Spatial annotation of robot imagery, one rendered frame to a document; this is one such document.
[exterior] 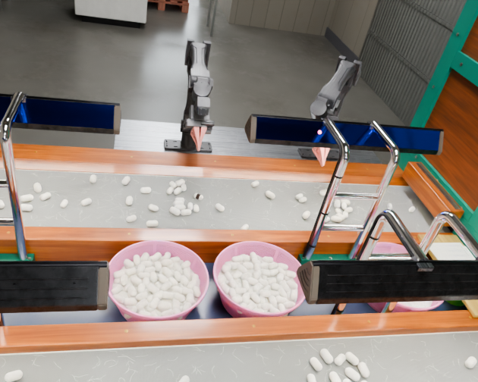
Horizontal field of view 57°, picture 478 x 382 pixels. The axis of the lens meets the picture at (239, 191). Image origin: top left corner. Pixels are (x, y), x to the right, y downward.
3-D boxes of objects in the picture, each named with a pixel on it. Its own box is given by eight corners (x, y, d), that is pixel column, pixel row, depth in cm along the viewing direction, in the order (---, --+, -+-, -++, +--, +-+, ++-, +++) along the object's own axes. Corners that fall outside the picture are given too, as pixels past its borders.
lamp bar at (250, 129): (243, 129, 130) (248, 107, 126) (427, 142, 145) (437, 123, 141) (248, 143, 124) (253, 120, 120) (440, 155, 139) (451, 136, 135)
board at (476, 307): (416, 236, 149) (418, 233, 149) (454, 237, 153) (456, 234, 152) (473, 317, 124) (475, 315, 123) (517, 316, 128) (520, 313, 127)
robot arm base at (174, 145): (215, 136, 183) (212, 127, 188) (165, 133, 178) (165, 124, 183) (212, 152, 187) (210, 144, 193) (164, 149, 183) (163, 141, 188)
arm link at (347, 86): (328, 145, 191) (356, 70, 176) (314, 139, 193) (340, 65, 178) (332, 141, 197) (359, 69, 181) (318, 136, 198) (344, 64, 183)
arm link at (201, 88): (215, 98, 147) (217, 65, 150) (190, 95, 145) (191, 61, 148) (210, 111, 158) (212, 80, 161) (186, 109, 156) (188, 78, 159)
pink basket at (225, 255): (192, 277, 130) (196, 254, 124) (266, 254, 143) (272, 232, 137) (239, 351, 113) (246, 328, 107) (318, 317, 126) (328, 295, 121)
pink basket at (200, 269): (107, 263, 128) (108, 239, 123) (199, 263, 135) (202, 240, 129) (101, 344, 107) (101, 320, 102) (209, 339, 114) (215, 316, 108)
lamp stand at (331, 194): (283, 228, 155) (319, 114, 129) (335, 229, 160) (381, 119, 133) (298, 269, 140) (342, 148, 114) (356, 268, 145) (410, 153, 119)
